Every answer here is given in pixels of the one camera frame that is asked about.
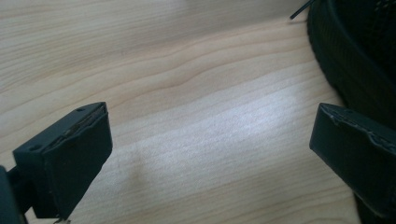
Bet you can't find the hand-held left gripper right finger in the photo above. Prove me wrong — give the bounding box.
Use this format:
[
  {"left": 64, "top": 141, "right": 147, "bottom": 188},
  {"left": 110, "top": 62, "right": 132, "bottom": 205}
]
[{"left": 309, "top": 103, "right": 396, "bottom": 220}]

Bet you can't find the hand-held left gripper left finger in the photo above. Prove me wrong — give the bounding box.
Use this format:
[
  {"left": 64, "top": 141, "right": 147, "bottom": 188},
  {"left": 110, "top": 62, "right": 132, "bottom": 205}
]
[{"left": 12, "top": 101, "right": 114, "bottom": 220}]

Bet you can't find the black fabric bag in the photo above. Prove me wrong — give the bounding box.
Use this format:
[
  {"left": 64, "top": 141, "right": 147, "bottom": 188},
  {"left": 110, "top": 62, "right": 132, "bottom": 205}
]
[{"left": 306, "top": 0, "right": 396, "bottom": 131}]

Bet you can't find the thin black cord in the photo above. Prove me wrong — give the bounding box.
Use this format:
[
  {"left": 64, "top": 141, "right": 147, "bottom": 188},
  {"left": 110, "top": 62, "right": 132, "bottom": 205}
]
[{"left": 290, "top": 0, "right": 316, "bottom": 21}]

